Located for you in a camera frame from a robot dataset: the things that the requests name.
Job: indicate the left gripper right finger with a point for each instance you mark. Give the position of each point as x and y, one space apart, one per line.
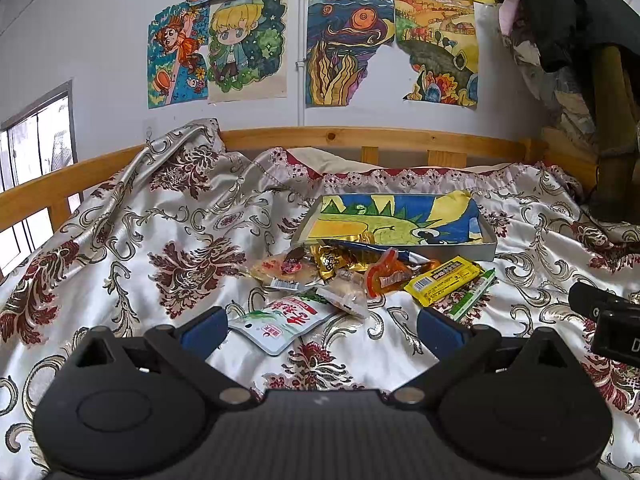
460 352

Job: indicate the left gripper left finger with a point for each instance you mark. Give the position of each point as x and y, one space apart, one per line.
185 350

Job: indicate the green white stick pack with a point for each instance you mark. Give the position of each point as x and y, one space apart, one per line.
469 300

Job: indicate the yellow candy bar pack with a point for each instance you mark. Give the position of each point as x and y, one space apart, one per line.
433 285

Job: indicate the white green pickle packet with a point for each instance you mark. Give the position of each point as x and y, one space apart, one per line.
281 322

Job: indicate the orange jelly snack bag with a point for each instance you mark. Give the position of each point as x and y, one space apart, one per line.
394 270

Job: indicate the rice cracker pack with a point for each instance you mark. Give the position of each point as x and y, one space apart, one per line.
268 272

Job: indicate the gold foil snack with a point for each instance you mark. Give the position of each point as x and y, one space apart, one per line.
329 259

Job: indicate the clear biscuit bar pack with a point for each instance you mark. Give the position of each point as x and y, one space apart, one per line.
346 291

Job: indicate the small dark red candy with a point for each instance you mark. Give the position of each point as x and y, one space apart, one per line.
292 261

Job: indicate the dark blue sachet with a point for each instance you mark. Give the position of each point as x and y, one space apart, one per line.
371 253

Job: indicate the grey tray with drawing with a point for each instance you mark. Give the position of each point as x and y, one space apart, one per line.
433 226

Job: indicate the beige pillow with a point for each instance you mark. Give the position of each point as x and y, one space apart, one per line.
323 162

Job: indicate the window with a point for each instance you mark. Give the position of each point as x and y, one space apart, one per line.
35 142

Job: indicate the orange girl drawing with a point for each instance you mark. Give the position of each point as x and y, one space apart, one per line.
177 68

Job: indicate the blond boy drawing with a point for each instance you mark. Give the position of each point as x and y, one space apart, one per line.
246 50

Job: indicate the landscape hills drawing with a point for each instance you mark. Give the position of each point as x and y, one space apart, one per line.
440 38

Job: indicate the starry night drawing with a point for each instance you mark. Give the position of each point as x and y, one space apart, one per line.
342 36

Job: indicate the wooden bed frame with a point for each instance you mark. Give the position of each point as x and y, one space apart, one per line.
442 149

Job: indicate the white wall pipe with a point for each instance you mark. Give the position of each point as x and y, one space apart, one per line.
301 63

